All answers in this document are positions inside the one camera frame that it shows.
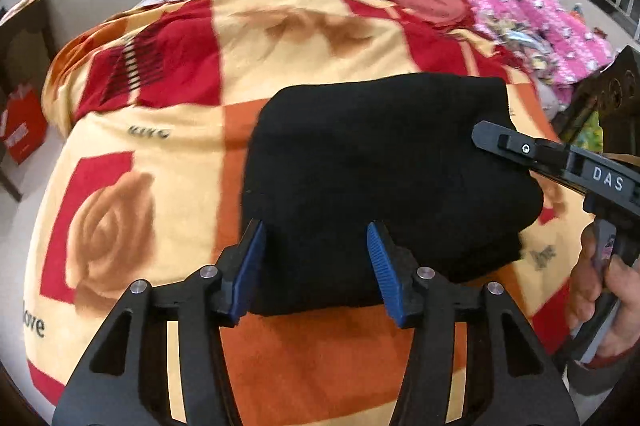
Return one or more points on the pink penguin print quilt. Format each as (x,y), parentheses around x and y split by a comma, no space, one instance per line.
(525,5)

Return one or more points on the person's right forearm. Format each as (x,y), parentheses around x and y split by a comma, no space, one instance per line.
(600,376)

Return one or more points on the colourful patterned cloth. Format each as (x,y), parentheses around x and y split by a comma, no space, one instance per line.
(520,45)

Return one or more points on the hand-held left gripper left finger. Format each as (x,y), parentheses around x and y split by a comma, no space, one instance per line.
(252,266)

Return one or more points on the black pants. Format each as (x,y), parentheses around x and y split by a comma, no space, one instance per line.
(375,165)

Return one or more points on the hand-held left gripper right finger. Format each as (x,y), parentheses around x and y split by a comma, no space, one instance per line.
(385,271)

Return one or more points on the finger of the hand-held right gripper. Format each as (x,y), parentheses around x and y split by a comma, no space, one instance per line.
(510,143)

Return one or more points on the dark wooden bed frame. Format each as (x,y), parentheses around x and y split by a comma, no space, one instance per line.
(620,85)

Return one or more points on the red bag on floor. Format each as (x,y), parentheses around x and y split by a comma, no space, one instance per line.
(22,125)

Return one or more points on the person's right hand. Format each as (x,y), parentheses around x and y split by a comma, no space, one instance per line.
(580,291)

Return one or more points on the red and yellow printed blanket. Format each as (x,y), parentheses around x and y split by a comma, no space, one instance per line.
(175,115)

